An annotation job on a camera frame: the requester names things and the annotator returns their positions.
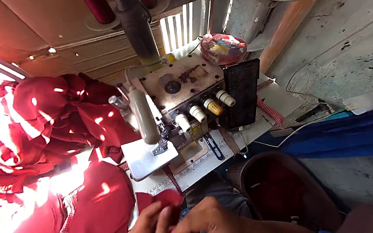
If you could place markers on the person's left hand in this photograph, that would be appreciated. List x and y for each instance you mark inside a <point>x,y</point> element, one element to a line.
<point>146,223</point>

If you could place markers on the person's right hand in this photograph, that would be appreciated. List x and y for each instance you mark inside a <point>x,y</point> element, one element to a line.
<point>212,220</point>

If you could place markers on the person's right fingers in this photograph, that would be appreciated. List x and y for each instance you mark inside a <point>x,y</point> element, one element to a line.
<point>195,216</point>

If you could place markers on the person's left fingers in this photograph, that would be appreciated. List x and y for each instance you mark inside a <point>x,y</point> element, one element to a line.
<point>150,212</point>

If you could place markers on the small red fabric piece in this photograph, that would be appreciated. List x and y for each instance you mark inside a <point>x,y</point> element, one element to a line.
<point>170,197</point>

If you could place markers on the person's right forearm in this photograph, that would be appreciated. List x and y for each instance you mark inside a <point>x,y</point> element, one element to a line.
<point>270,227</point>

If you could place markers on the person's legs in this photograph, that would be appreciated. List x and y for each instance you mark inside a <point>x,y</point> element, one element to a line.
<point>212,194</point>

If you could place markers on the red checkered fabric strip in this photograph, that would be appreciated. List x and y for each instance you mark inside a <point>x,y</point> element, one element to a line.
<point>172,179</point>
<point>269,111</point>

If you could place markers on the white measuring tape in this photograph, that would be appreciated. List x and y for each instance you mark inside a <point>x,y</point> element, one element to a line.
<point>191,167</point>

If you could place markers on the dark blue thread snips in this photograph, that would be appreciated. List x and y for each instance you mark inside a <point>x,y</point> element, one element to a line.
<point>214,147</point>

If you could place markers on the dark red plastic basket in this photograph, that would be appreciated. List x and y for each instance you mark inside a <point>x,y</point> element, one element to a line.
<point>280,184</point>

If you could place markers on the grey sewing machine lamp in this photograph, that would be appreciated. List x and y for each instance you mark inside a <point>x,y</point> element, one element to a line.
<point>143,116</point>

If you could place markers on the pile of red fabric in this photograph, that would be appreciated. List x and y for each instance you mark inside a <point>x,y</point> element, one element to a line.
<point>53,129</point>

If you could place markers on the black smartphone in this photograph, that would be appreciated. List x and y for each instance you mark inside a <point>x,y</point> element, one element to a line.
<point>242,93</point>

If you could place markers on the overlock sewing machine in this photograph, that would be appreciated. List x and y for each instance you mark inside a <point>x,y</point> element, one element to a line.
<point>186,77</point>

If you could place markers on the blue cloth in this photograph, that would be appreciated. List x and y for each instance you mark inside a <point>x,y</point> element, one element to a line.
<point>342,137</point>

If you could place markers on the round transparent red-rimmed tub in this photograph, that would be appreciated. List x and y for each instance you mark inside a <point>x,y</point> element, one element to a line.
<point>222,48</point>

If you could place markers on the person's body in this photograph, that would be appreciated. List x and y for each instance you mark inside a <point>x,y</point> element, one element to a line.
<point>367,221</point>

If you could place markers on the black thread stand pole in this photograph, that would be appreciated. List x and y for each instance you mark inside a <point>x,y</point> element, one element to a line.
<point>139,32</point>

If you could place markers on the dark red thread cone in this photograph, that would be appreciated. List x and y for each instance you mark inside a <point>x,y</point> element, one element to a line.
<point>100,11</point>
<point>149,3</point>

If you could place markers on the brown cardboard sheet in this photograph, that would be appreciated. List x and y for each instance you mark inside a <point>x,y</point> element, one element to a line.
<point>27,29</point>

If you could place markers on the wooden post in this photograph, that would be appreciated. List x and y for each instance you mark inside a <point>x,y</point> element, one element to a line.
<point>285,32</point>

